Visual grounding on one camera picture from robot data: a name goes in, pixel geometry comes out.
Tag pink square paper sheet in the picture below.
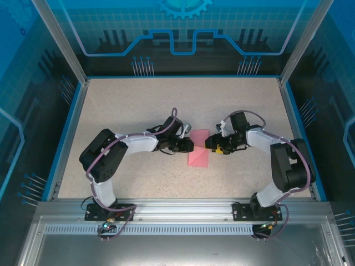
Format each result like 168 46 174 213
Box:
187 129 211 168

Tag metal sheet tray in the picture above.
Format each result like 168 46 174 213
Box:
16 215 352 266

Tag blue table edge strip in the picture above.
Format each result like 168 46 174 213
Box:
40 82 84 202
285 82 328 202

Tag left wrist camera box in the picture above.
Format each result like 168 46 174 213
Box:
181 123 194 139

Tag aluminium side rail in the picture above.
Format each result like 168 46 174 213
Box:
45 79 90 202
276 77 319 202

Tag aluminium mounting rail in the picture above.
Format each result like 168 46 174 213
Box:
35 197 333 222

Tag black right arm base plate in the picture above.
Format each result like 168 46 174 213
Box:
232 202 283 222

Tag slotted grey cable duct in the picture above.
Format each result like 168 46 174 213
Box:
43 224 258 236

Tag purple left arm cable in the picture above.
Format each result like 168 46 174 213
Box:
85 107 184 242

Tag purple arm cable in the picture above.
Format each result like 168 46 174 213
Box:
223 110 311 242
85 107 184 242

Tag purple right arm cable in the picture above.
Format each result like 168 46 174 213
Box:
223 110 311 242

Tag aluminium frame post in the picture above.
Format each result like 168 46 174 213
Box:
29 0 90 85
278 0 336 85

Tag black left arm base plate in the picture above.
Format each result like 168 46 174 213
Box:
84 203 135 222

